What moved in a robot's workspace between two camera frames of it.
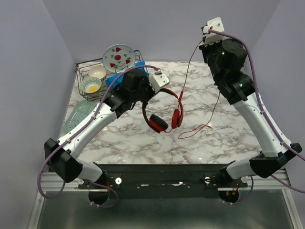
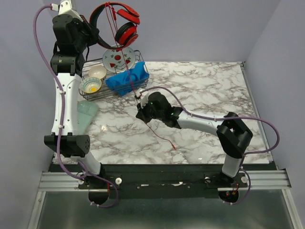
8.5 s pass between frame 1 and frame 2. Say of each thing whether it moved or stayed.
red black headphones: moved
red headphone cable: moved
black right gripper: moved
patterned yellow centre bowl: stayed
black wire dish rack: stayed
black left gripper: moved
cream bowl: stayed
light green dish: stayed
